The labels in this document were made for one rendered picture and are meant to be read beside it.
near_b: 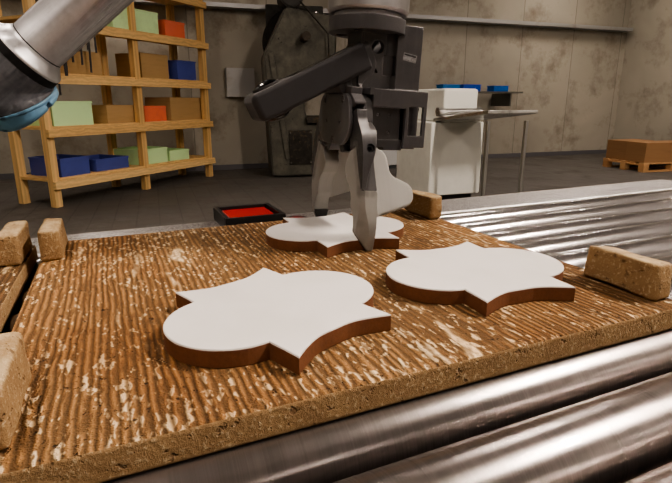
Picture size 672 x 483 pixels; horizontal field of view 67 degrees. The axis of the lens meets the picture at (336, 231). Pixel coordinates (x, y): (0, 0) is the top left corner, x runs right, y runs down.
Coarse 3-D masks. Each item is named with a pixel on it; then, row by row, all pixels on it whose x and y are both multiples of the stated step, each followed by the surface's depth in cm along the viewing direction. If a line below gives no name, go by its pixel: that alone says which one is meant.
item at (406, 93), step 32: (352, 32) 46; (384, 32) 45; (416, 32) 47; (384, 64) 47; (416, 64) 48; (352, 96) 44; (384, 96) 45; (416, 96) 47; (320, 128) 51; (384, 128) 47; (416, 128) 49
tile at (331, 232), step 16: (288, 224) 51; (304, 224) 51; (320, 224) 51; (336, 224) 51; (352, 224) 51; (384, 224) 51; (400, 224) 51; (272, 240) 47; (288, 240) 46; (304, 240) 45; (320, 240) 45; (336, 240) 45; (352, 240) 46; (384, 240) 46
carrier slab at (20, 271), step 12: (36, 252) 48; (24, 264) 42; (0, 276) 39; (12, 276) 39; (24, 276) 42; (0, 288) 37; (12, 288) 37; (0, 300) 35; (12, 300) 37; (0, 312) 33; (0, 324) 33
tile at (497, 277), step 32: (416, 256) 41; (448, 256) 41; (480, 256) 41; (512, 256) 41; (544, 256) 41; (416, 288) 34; (448, 288) 34; (480, 288) 34; (512, 288) 34; (544, 288) 34
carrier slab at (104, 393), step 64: (64, 256) 44; (128, 256) 44; (192, 256) 44; (256, 256) 44; (320, 256) 44; (384, 256) 44; (64, 320) 31; (128, 320) 31; (448, 320) 31; (512, 320) 31; (576, 320) 31; (640, 320) 32; (64, 384) 24; (128, 384) 24; (192, 384) 24; (256, 384) 24; (320, 384) 24; (384, 384) 25; (448, 384) 27; (64, 448) 20; (128, 448) 20; (192, 448) 21
